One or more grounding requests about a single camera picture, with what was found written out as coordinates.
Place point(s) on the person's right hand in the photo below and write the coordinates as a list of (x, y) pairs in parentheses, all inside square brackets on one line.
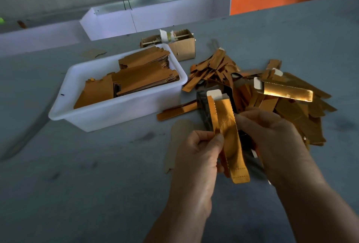
[(277, 145)]

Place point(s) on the person's left hand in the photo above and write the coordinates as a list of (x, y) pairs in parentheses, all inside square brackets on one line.
[(196, 167)]

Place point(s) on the pile of beige blanks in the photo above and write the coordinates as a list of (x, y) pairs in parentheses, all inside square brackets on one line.
[(175, 142)]

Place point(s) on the pile of gold boxes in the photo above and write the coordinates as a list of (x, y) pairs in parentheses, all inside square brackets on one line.
[(286, 91)]

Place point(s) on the gold cartons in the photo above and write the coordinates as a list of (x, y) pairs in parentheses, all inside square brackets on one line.
[(144, 75)]

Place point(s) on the person's right forearm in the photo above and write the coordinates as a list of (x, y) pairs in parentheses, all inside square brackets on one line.
[(322, 212)]

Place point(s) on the person's left forearm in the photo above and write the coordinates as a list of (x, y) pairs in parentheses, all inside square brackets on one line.
[(176, 226)]

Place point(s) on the black tape dispenser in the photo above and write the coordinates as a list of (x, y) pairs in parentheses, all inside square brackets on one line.
[(201, 97)]

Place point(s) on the white plastic bin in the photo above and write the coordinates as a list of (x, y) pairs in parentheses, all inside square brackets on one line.
[(115, 114)]

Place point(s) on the small cardboard box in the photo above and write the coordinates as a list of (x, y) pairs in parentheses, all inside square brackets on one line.
[(186, 48)]

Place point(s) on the long white tray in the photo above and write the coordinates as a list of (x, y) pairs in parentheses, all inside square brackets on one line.
[(39, 39), (182, 9)]

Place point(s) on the small brown object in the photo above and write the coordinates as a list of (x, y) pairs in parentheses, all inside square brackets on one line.
[(21, 24)]

